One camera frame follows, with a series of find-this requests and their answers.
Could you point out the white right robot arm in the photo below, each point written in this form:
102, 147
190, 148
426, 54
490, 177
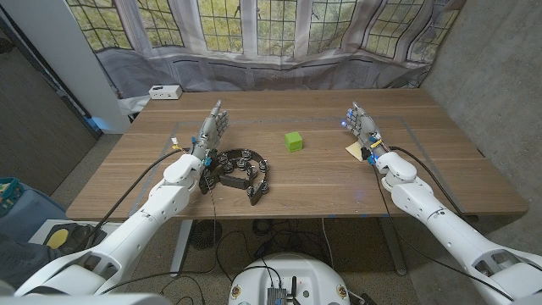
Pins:
444, 229

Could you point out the teal plastic crate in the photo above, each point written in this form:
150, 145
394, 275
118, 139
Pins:
8, 192

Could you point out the white partition panel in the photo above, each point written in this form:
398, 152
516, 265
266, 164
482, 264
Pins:
63, 55

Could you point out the black half-moon tambourine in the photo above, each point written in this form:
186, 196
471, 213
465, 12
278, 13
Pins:
233, 181

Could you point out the white power strip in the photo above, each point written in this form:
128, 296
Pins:
165, 92

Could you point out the round black fan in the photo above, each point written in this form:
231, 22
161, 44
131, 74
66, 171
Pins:
205, 235

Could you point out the grey table leg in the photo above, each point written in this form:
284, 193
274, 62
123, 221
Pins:
394, 250

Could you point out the grey electronics box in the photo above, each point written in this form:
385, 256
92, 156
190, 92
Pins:
276, 296

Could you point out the pale yellow sponge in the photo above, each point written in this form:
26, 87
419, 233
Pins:
354, 151

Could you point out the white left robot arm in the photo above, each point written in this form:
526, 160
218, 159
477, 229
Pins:
139, 220

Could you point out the green block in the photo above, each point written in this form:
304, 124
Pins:
294, 142

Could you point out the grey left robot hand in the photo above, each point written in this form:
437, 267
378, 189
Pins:
209, 131

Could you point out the printed window backdrop cloth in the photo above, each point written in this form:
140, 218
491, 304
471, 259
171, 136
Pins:
275, 25

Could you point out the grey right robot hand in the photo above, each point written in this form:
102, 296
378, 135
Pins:
366, 129

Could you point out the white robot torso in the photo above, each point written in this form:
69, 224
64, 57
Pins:
288, 271

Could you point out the blue grey storage bin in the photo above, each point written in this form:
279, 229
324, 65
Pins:
29, 212

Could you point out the white floor platform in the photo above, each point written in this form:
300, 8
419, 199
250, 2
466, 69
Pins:
114, 226

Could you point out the white table leg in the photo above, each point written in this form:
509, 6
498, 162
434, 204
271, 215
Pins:
182, 245

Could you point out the black yellow foot pedal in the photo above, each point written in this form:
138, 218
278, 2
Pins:
57, 239

